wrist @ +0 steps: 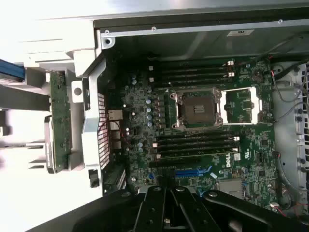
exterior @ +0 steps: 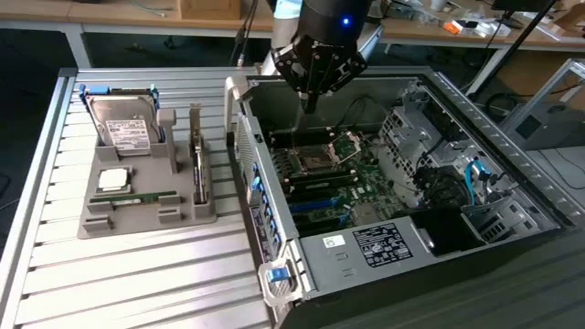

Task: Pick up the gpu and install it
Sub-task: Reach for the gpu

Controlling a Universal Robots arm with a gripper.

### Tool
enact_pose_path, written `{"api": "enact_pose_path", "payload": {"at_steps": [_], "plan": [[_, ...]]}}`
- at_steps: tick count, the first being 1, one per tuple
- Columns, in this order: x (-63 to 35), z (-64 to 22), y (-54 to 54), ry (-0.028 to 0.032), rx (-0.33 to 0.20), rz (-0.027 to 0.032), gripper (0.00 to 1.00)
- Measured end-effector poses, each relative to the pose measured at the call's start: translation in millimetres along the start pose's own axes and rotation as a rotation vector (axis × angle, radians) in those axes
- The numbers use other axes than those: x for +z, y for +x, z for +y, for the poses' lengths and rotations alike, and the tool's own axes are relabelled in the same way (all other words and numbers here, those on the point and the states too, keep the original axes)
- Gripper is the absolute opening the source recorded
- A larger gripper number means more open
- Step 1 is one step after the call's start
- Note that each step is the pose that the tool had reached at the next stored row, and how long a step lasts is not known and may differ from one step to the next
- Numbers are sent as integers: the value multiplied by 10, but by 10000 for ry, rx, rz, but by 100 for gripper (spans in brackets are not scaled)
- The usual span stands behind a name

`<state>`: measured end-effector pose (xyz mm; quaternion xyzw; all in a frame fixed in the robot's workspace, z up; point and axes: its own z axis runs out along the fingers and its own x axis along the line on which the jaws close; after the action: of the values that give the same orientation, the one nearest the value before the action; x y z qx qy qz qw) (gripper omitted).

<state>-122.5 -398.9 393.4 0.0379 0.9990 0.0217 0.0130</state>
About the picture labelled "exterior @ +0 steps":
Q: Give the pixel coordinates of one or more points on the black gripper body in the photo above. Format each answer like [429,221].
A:
[330,20]

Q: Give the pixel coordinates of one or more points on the black graphics card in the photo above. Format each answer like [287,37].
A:
[198,171]

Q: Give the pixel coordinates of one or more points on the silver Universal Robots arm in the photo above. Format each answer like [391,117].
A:
[285,34]

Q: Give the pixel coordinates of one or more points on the clear plastic bags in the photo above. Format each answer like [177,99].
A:
[426,15]

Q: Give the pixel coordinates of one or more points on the metal socket cover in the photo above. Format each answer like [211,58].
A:
[345,145]

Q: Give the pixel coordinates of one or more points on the metal disk bay cage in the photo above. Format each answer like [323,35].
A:
[402,133]

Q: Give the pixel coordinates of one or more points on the white cup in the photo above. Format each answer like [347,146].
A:
[438,4]

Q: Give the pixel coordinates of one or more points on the brown cardboard box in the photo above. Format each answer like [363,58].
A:
[570,17]
[205,8]

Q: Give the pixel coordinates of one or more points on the orange and white box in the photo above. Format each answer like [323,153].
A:
[451,26]

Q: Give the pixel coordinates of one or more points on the CPU socket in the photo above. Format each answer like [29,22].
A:
[314,161]

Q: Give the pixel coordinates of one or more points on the green motherboard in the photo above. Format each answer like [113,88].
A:
[371,192]

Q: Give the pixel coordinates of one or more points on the black slanted pole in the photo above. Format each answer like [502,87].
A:
[511,51]

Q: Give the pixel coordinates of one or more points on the blue expansion slot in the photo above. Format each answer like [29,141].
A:
[314,204]

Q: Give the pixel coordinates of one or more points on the hard disk in blue carrier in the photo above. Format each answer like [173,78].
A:
[118,109]

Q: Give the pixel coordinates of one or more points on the black monitor with stand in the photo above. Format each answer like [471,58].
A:
[515,4]

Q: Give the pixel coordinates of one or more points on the silver chipset heatsink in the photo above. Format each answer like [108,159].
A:
[365,214]

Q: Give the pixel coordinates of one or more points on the grey cabinet box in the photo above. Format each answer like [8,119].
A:
[547,127]

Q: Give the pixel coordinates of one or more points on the green RAM stick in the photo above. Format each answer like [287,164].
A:
[145,197]

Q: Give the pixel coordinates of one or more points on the silver CPU chip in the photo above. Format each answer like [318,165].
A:
[113,180]

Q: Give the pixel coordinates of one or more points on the grey parts rack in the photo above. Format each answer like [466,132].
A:
[137,219]

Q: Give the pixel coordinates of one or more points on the grey power supply unit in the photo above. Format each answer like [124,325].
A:
[329,270]

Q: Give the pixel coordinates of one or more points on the open black PC case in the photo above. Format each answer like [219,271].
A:
[410,308]

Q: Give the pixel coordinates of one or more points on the wooden desk grey frame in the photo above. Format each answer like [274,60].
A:
[410,32]
[113,15]

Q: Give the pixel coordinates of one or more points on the aluminium profile frame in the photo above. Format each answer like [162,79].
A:
[566,68]

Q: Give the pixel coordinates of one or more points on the grey metal drive bracket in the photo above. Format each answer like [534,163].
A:
[498,222]

